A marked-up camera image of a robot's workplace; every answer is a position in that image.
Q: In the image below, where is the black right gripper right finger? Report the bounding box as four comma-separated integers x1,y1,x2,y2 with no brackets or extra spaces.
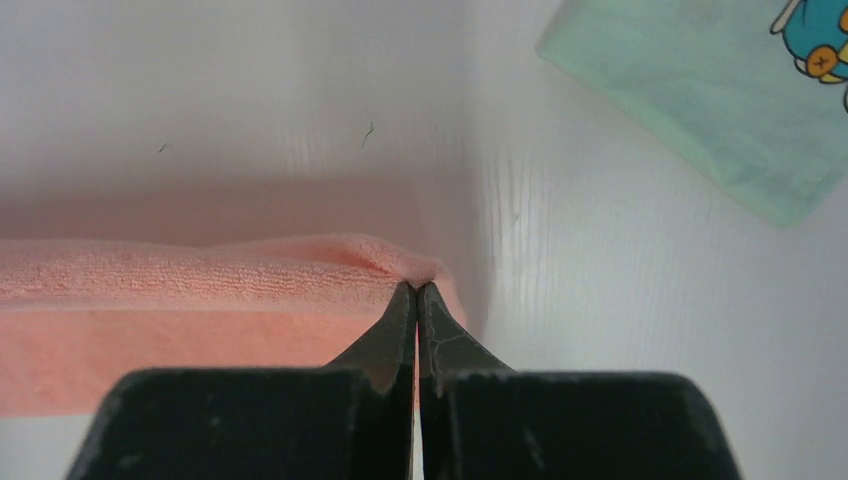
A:
417,283,741,479

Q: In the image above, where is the pink towel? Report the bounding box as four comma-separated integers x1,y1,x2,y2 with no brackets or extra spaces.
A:
1,235,467,417

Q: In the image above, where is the mint green cartoon towel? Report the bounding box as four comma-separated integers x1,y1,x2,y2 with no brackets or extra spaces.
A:
537,0,847,226

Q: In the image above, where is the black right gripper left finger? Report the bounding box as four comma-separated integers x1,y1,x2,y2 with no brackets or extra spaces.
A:
68,283,416,479

